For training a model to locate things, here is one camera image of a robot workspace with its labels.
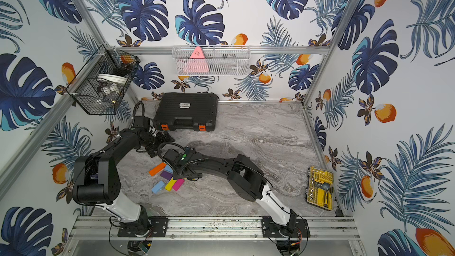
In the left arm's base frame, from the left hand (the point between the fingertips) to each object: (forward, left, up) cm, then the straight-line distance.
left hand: (167, 141), depth 91 cm
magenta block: (-18, -8, -9) cm, 22 cm away
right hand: (-14, -11, -7) cm, 19 cm away
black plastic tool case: (+24, -4, -3) cm, 25 cm away
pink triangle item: (+31, -13, +26) cm, 43 cm away
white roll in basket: (+16, +21, +26) cm, 37 cm away
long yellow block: (-19, -4, -9) cm, 21 cm away
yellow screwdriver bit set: (-17, -75, -5) cm, 77 cm away
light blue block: (-20, +1, -9) cm, 22 cm away
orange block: (-11, +4, -9) cm, 15 cm away
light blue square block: (-11, -2, -7) cm, 14 cm away
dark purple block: (-14, -1, -9) cm, 17 cm away
